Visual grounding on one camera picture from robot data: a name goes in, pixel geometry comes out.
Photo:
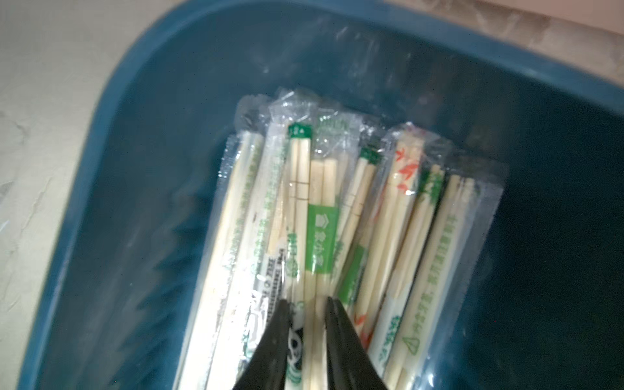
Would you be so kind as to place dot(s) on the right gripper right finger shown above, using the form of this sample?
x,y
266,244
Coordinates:
x,y
348,365

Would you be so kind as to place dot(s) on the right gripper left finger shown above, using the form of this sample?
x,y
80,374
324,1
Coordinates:
x,y
267,367

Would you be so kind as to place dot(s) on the teal plastic storage box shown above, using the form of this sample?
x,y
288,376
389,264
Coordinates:
x,y
545,310

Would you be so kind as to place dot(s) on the chopsticks green label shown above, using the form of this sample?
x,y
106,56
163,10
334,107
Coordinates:
x,y
334,149

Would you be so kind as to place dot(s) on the wrapped chopsticks far left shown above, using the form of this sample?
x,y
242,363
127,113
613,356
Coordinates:
x,y
237,174

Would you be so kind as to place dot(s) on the wrapped chopsticks far right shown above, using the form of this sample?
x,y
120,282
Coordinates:
x,y
471,195

